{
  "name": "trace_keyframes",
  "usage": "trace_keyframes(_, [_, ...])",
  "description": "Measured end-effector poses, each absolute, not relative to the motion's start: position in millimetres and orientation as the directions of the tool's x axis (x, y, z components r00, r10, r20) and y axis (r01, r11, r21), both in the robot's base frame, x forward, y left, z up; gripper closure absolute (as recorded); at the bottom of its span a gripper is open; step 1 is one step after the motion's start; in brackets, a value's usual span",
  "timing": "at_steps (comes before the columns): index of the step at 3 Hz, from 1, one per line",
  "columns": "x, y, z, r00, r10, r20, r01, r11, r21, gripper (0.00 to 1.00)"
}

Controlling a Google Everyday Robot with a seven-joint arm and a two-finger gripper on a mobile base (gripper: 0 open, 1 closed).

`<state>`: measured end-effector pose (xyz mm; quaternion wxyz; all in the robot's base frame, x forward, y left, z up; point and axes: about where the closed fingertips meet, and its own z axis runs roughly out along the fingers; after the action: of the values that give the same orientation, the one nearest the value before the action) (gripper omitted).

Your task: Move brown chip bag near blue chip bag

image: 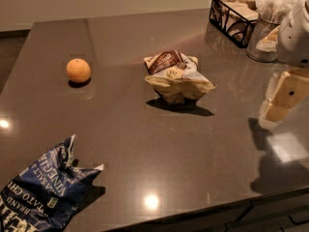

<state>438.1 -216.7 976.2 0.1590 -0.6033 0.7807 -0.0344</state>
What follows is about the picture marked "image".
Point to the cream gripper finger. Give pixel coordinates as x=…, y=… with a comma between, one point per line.
x=289, y=88
x=272, y=115

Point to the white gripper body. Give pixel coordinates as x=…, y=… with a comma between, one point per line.
x=294, y=41

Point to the brown chip bag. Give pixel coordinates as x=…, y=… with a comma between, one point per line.
x=176, y=78

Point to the blue chip bag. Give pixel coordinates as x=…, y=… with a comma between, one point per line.
x=46, y=194

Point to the metal utensil cup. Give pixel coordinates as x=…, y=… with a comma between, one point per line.
x=260, y=48

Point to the white plastic cutlery packets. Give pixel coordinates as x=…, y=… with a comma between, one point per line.
x=274, y=10

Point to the brown paper napkins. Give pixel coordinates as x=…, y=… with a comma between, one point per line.
x=246, y=8

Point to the orange fruit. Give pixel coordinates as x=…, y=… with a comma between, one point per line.
x=78, y=70

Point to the black wire napkin holder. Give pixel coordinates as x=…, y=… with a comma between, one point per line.
x=233, y=25

